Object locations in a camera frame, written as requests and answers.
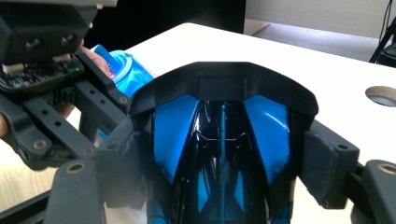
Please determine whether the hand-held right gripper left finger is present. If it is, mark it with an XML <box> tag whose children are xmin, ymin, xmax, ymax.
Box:
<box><xmin>95</xmin><ymin>117</ymin><xmax>151</xmax><ymax>210</ymax></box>

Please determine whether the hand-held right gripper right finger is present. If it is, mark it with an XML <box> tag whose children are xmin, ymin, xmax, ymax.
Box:
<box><xmin>298</xmin><ymin>119</ymin><xmax>361</xmax><ymax>211</ymax></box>

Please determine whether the blue wet wipes pack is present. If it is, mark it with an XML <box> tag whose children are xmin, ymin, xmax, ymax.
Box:
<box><xmin>92</xmin><ymin>44</ymin><xmax>156</xmax><ymax>141</ymax></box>

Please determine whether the blue and black toy car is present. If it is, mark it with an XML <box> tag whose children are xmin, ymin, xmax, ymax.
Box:
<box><xmin>128</xmin><ymin>61</ymin><xmax>319</xmax><ymax>224</ymax></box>

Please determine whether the black folding chair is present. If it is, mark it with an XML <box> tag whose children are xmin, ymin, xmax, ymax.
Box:
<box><xmin>368</xmin><ymin>15</ymin><xmax>396</xmax><ymax>68</ymax></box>

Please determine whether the black wall socket cable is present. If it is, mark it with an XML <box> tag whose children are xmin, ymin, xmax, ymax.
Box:
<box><xmin>382</xmin><ymin>0</ymin><xmax>394</xmax><ymax>23</ymax></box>

